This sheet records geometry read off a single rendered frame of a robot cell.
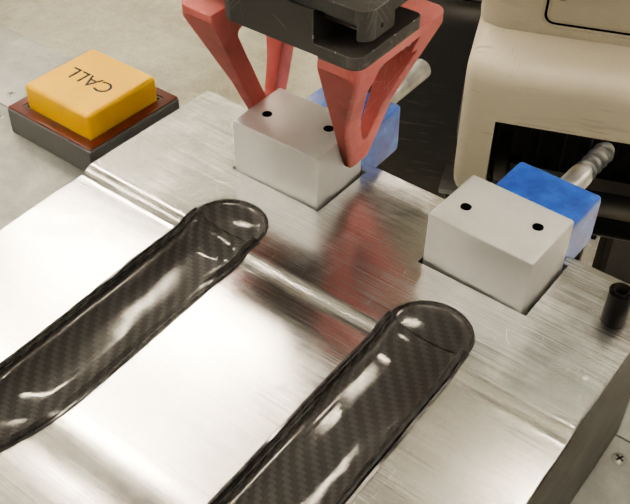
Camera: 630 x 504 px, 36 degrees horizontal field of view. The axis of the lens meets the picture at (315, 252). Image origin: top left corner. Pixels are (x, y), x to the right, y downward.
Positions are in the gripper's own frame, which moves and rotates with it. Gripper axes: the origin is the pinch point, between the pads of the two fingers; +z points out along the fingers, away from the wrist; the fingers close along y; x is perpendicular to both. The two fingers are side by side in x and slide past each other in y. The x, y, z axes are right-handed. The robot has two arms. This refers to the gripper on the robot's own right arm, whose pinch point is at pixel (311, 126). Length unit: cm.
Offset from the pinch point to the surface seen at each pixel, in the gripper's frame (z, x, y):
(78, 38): 93, 98, -145
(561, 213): 0.7, 2.3, 12.2
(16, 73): 11.1, 4.6, -30.4
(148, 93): 8.3, 5.7, -17.8
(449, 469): 2.2, -11.2, 14.8
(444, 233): -0.1, -2.8, 9.1
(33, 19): 93, 98, -161
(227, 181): 1.9, -3.9, -2.1
